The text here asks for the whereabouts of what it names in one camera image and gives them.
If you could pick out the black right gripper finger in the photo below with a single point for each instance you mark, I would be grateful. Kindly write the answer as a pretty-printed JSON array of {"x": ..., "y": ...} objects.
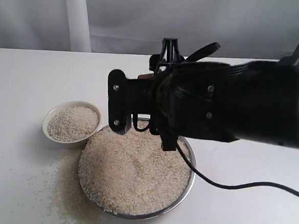
[{"x": 126, "y": 97}]

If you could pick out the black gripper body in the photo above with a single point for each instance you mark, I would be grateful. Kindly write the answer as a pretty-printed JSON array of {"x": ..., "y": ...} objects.
[{"x": 255, "y": 101}]

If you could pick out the brown wooden cup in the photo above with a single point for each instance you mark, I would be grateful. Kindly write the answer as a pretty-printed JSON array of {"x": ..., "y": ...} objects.
[{"x": 145, "y": 76}]

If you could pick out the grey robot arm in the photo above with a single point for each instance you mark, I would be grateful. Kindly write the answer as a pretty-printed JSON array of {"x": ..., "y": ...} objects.
[{"x": 255, "y": 101}]

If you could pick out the rice in white bowl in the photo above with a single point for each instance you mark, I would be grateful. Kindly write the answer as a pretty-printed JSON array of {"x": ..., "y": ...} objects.
[{"x": 73, "y": 124}]

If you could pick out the white ceramic bowl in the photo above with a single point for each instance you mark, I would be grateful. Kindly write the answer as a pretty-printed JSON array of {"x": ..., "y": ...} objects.
[{"x": 59, "y": 108}]

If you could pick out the rice heap in tray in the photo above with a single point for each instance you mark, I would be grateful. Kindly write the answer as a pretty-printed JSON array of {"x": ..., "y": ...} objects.
[{"x": 134, "y": 175}]

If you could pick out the spilled rice on table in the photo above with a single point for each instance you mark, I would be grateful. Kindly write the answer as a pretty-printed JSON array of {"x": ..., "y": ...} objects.
[{"x": 61, "y": 191}]

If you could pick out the round steel tray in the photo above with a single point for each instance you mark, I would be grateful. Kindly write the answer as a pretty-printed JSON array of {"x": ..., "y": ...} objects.
[{"x": 189, "y": 181}]

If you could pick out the white backdrop curtain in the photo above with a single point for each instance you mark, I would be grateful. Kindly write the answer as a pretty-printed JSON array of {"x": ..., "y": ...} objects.
[{"x": 244, "y": 28}]

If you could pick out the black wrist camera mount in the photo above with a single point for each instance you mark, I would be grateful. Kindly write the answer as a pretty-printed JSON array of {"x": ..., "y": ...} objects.
[{"x": 160, "y": 64}]

